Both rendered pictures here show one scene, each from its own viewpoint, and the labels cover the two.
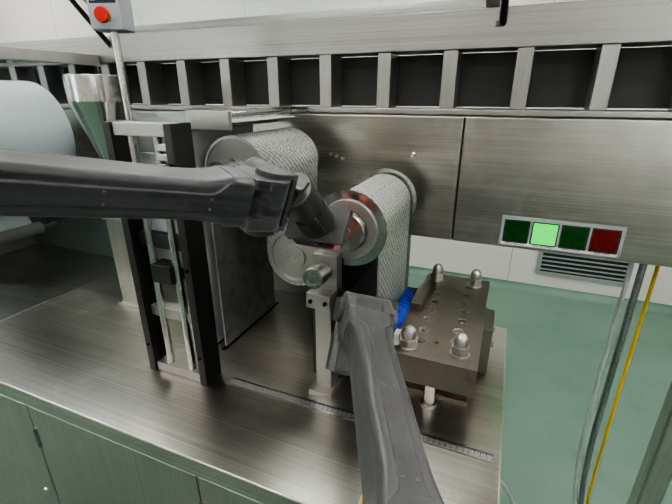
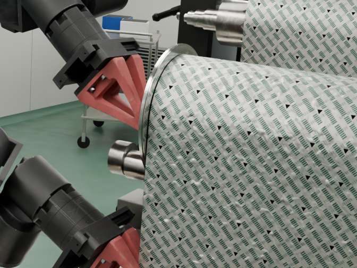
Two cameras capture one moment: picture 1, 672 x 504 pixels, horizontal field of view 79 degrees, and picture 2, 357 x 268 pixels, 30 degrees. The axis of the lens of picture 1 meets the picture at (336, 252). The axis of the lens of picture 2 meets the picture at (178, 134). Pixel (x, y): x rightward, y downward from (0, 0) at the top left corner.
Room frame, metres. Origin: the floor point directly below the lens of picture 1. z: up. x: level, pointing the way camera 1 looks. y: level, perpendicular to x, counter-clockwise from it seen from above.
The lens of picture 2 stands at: (0.76, -0.72, 1.39)
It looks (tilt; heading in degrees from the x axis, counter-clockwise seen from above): 13 degrees down; 92
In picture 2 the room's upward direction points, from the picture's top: 5 degrees clockwise
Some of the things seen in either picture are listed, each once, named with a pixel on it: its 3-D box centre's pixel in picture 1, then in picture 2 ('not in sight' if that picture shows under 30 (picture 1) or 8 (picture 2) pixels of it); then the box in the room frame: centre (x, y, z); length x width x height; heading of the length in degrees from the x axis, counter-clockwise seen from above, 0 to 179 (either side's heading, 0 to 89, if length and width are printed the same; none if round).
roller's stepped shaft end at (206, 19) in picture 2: not in sight; (204, 19); (0.75, 0.24, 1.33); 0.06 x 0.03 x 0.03; 158
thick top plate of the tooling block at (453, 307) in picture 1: (446, 322); not in sight; (0.81, -0.25, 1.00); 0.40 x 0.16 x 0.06; 158
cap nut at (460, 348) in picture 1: (460, 344); not in sight; (0.64, -0.23, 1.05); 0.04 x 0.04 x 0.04
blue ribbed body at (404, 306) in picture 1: (400, 312); not in sight; (0.81, -0.15, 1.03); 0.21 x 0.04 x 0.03; 158
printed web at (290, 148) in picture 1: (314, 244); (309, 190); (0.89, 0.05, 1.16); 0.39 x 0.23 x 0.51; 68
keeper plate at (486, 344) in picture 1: (487, 340); not in sight; (0.79, -0.34, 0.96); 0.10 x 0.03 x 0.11; 158
